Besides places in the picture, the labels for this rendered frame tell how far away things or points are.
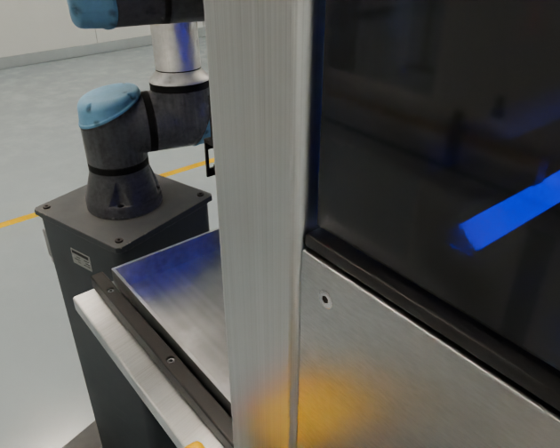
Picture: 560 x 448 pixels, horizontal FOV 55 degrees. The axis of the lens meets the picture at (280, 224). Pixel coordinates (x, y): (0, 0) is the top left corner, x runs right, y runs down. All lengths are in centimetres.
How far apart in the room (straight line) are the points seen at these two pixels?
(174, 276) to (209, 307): 8
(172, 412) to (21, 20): 522
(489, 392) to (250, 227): 12
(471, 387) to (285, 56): 12
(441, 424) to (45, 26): 560
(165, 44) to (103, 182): 28
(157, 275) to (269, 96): 58
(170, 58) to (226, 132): 81
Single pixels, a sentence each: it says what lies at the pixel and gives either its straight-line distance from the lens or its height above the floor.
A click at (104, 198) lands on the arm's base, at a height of 83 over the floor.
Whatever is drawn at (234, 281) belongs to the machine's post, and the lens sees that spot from 28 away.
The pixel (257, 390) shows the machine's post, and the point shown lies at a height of 109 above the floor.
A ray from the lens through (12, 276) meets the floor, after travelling 247.
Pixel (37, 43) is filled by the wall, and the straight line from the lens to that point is 572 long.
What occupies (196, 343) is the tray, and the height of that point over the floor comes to 88.
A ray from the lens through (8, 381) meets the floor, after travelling 200.
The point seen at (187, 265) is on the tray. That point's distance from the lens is 78.
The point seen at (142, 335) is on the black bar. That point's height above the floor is 90.
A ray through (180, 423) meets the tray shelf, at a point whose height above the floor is 88.
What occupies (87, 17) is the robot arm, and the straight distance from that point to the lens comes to 67.
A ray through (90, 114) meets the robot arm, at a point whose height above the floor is 100.
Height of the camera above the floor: 133
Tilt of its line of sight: 31 degrees down
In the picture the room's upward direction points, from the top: straight up
